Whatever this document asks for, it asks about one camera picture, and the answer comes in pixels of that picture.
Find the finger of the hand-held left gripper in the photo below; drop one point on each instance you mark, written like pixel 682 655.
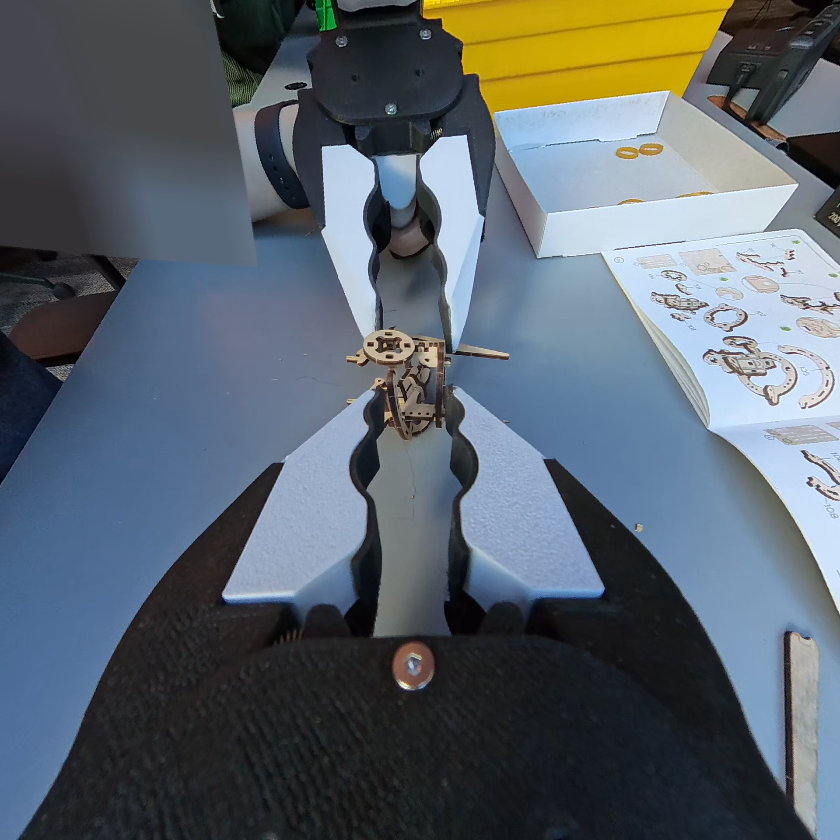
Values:
pixel 344 210
pixel 459 210

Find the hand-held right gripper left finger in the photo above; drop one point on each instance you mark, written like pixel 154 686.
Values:
pixel 295 525

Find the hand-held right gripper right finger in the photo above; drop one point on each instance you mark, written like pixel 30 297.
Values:
pixel 525 525

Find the small wooden model assembly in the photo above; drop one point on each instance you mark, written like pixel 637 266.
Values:
pixel 372 346

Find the person's left hand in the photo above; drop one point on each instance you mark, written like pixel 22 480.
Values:
pixel 408 241

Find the thin wooden wedge piece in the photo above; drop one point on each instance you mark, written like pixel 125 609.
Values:
pixel 485 355

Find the person's green shirt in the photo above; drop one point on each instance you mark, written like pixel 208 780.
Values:
pixel 239 75

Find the yellow plastic bin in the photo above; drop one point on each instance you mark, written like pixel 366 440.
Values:
pixel 558 59

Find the group of yellow rubber bands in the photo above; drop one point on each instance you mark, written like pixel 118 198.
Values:
pixel 640 151

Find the white cardboard box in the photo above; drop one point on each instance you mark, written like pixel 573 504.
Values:
pixel 656 223

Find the person's blue jeans leg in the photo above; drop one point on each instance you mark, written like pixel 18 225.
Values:
pixel 23 394

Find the dark brown seat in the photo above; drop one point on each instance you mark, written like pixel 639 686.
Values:
pixel 59 328

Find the open instruction booklet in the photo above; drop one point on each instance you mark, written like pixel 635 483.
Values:
pixel 754 315

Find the flat wooden stick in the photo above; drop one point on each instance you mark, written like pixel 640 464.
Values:
pixel 802 722

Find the black electronic device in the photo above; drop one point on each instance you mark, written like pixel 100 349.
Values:
pixel 781 65

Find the dark flat object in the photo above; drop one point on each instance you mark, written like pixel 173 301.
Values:
pixel 817 151

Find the black product box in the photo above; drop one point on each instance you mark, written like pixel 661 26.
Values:
pixel 828 210

